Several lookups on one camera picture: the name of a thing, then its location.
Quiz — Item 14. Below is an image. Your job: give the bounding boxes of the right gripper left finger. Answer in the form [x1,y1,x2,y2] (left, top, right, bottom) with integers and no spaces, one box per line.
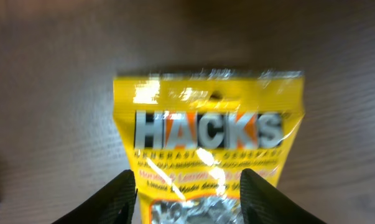
[53,170,137,224]

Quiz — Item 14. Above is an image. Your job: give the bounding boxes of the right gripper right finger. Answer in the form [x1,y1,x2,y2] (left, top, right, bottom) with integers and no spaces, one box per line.
[240,169,325,224]

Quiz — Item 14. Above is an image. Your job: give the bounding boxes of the yellow Hacks candy bag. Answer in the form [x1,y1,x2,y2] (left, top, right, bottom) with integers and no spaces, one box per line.
[113,69,304,223]

